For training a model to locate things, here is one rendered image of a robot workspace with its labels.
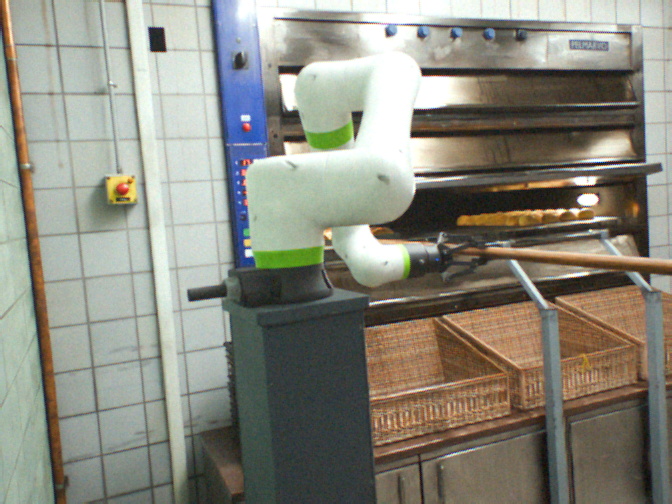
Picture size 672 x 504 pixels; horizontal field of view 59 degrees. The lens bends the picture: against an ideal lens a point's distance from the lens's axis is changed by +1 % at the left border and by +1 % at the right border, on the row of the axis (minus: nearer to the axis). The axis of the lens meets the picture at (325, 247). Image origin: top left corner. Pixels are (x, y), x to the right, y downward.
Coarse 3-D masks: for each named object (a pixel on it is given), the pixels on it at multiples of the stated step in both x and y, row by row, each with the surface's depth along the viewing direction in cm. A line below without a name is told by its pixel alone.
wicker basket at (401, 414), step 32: (416, 320) 244; (384, 352) 236; (416, 352) 241; (448, 352) 238; (480, 352) 218; (384, 384) 233; (416, 384) 238; (448, 384) 196; (480, 384) 201; (384, 416) 188; (416, 416) 193; (448, 416) 197; (480, 416) 202
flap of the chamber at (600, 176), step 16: (528, 176) 249; (544, 176) 252; (560, 176) 255; (576, 176) 258; (592, 176) 262; (608, 176) 269; (624, 176) 276; (640, 176) 285; (416, 192) 236; (432, 192) 242; (448, 192) 249; (464, 192) 255
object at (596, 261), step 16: (384, 240) 218; (480, 256) 163; (496, 256) 156; (512, 256) 149; (528, 256) 144; (544, 256) 139; (560, 256) 134; (576, 256) 130; (592, 256) 126; (608, 256) 123; (624, 256) 119; (640, 272) 116; (656, 272) 112
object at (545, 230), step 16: (560, 224) 277; (576, 224) 279; (592, 224) 282; (608, 224) 286; (624, 224) 290; (416, 240) 248; (432, 240) 250; (448, 240) 253; (464, 240) 256; (496, 240) 262; (336, 256) 233
